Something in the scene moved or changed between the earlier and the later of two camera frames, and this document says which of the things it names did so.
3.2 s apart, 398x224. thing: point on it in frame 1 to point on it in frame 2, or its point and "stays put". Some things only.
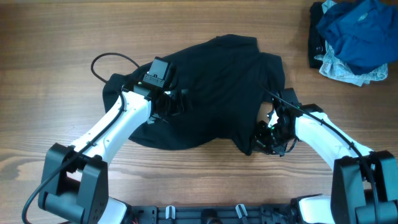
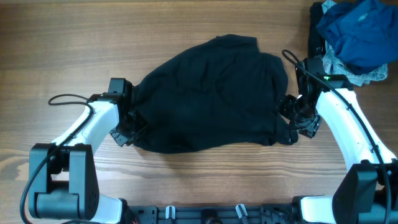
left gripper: [179, 106] to [142, 127]
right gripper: [262, 142] to [308, 127]
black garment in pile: [316, 44] stays put
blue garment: [364, 32] stays put
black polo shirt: [231, 85] stays put
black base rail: [214, 214] stays put
